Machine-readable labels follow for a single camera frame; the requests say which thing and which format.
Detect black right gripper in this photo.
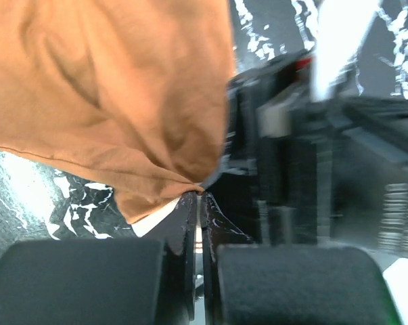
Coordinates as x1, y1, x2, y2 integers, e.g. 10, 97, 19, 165
203, 52, 408, 247

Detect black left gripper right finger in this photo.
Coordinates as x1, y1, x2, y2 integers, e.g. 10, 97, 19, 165
202, 194, 402, 324

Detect brown boxer briefs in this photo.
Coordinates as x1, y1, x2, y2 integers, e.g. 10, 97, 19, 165
0, 1, 235, 234

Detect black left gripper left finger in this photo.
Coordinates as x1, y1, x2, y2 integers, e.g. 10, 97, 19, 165
0, 192, 198, 324

